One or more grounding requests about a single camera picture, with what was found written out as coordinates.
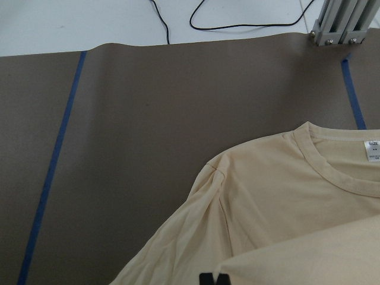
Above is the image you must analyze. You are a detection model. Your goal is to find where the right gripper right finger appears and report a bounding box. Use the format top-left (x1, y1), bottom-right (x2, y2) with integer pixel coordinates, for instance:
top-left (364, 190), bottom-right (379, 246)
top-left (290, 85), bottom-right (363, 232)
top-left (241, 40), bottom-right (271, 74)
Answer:
top-left (216, 267), bottom-right (230, 285)

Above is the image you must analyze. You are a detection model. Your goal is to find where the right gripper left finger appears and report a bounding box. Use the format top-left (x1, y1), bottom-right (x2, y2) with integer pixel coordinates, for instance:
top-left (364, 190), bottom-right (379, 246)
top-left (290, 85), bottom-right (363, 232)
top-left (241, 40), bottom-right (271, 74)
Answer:
top-left (198, 271), bottom-right (213, 285)

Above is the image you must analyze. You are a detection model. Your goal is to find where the cream long sleeve shirt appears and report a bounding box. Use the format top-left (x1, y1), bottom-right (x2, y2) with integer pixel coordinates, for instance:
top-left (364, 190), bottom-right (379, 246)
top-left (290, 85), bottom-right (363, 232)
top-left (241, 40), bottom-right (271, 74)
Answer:
top-left (114, 122), bottom-right (379, 284)

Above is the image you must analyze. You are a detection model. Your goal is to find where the aluminium frame post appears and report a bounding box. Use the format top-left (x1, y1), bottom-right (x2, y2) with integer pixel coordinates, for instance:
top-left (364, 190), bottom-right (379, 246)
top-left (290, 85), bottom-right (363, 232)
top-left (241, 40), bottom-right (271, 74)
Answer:
top-left (310, 0), bottom-right (379, 46)

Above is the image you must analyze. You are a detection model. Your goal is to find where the brown paper table cover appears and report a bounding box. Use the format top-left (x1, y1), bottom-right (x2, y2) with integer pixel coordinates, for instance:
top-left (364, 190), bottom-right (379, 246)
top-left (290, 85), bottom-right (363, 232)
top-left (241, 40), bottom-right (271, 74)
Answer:
top-left (1, 28), bottom-right (379, 284)

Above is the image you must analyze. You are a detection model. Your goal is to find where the black cable on table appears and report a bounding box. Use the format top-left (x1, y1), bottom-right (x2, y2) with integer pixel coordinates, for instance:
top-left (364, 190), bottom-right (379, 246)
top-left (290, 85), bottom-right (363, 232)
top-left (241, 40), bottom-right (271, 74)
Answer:
top-left (147, 0), bottom-right (315, 45)

